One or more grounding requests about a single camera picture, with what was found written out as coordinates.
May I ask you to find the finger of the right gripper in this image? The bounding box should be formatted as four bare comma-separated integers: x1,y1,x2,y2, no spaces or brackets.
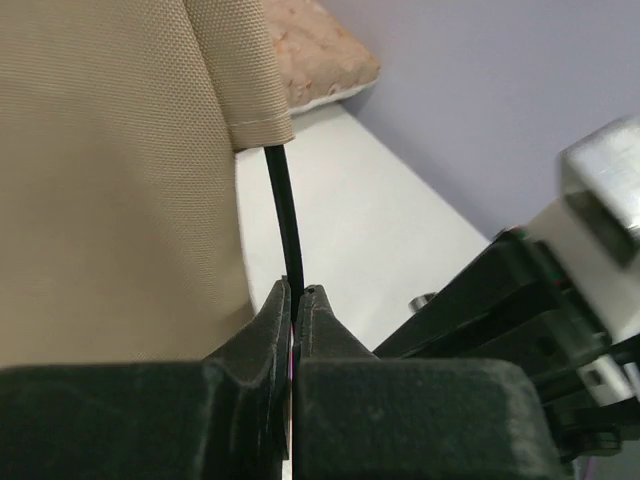
374,234,620,460

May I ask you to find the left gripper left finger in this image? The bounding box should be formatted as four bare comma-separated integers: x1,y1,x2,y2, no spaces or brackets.
1,280,291,479

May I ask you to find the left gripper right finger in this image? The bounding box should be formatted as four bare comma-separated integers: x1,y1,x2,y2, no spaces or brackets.
294,286,564,479

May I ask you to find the black tent pole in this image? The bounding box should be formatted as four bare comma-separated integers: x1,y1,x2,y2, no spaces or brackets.
264,145,304,299

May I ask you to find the pink patterned pillow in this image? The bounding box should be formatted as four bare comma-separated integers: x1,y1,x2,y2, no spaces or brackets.
262,0,380,115

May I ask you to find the beige fabric pet tent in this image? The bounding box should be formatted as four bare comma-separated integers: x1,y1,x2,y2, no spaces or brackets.
1,1,293,366

